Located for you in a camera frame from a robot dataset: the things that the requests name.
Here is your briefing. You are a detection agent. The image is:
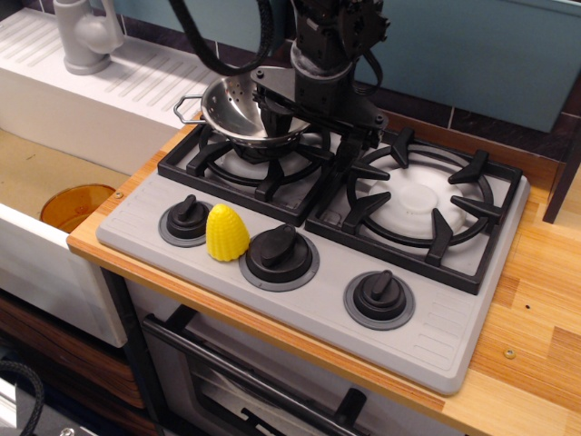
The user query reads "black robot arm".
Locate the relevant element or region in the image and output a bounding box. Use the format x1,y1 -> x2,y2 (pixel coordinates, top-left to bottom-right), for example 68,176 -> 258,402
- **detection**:
251,1 -> 389,154

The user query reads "black right stove knob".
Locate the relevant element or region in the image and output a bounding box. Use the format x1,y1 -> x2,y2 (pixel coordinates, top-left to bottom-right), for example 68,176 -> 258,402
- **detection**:
343,270 -> 416,331

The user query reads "yellow plastic corn cob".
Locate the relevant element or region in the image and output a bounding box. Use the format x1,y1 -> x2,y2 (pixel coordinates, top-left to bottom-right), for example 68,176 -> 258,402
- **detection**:
206,203 -> 251,262

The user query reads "black middle stove knob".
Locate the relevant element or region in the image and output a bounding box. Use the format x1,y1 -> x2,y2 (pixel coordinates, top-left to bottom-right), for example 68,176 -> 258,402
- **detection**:
239,224 -> 320,292

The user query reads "black left stove knob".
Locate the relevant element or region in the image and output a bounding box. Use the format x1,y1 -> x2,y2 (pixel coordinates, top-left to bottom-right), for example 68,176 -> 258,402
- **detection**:
158,194 -> 212,248

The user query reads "white toy sink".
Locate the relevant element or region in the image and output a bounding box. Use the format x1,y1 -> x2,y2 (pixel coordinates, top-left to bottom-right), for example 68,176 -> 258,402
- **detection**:
1,8 -> 215,348

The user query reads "black burner grate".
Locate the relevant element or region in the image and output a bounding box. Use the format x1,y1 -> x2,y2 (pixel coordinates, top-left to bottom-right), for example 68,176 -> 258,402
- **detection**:
306,128 -> 529,294
158,126 -> 340,226

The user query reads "grey toy faucet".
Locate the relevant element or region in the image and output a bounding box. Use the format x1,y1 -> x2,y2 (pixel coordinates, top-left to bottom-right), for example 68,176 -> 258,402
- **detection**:
54,0 -> 124,75

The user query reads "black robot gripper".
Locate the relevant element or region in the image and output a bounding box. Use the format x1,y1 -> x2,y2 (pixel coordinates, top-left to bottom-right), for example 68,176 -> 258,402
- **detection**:
251,45 -> 388,166

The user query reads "grey toy stove top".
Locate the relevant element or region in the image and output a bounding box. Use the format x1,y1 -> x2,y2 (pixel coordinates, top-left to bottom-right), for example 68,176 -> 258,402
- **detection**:
96,168 -> 523,394

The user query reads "black braided cable lower left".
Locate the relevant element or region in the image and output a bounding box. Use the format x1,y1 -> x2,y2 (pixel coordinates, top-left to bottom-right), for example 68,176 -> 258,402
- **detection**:
0,360 -> 45,436

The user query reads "black right burner grate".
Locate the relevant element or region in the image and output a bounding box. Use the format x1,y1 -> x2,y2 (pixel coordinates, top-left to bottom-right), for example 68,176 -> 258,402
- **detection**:
306,128 -> 529,294

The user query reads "toy oven door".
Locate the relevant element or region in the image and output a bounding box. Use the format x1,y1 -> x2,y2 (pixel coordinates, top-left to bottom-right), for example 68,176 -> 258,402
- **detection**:
142,306 -> 457,435

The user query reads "silver metal colander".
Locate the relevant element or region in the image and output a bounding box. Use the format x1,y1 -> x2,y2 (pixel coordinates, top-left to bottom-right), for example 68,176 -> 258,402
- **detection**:
173,74 -> 310,159

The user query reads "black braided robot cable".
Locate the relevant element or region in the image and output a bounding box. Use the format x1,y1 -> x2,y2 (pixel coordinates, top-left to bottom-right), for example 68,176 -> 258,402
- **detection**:
168,0 -> 276,76

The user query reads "black stove knob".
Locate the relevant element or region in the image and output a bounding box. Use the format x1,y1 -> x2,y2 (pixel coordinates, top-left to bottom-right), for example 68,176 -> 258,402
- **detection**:
158,194 -> 212,248
343,270 -> 416,331
239,224 -> 320,292

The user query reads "black left burner grate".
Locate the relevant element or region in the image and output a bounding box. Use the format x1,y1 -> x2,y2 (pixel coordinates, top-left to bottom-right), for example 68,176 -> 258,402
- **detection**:
158,126 -> 340,226

